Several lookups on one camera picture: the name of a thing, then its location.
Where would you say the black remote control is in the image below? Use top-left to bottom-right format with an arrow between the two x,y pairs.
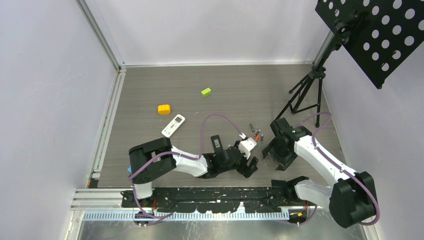
210,135 -> 224,154

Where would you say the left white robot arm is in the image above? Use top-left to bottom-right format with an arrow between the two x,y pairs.
128,135 -> 259,207

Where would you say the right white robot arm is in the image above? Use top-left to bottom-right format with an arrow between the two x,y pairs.
262,118 -> 381,228

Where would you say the white remote control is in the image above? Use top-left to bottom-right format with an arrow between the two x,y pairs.
161,114 -> 186,138

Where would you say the green battery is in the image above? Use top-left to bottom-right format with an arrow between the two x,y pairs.
249,123 -> 255,132

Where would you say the black tripod stand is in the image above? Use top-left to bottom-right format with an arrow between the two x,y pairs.
275,31 -> 339,128

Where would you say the green block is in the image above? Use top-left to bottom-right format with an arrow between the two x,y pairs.
200,87 -> 212,97

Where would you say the orange yellow block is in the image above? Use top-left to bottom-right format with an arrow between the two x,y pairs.
157,104 -> 172,115

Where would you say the black perforated panel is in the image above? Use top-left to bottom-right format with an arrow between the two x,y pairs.
315,0 -> 424,89

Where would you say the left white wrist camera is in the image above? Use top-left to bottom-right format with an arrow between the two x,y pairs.
237,137 -> 257,159

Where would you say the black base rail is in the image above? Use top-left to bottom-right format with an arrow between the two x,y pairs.
120,180 -> 312,214

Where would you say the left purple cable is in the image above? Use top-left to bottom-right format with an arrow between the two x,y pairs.
129,112 -> 248,228

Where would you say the aluminium frame post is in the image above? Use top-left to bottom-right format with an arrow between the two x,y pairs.
75,0 -> 126,72

